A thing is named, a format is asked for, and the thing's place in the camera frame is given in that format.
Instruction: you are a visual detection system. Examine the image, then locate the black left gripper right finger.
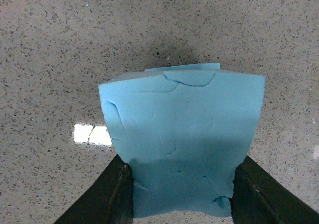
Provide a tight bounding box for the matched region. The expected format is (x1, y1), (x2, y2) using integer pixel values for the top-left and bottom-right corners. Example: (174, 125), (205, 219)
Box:
(231, 156), (319, 224)

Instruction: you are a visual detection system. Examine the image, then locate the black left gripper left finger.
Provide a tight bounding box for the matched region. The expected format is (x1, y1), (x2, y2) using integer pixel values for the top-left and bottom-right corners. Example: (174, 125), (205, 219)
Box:
(55, 155), (134, 224)

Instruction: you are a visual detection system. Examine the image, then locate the light blue foam cube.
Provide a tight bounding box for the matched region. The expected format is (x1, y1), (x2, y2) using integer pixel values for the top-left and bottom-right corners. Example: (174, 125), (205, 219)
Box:
(99, 70), (265, 218)
(145, 63), (221, 72)

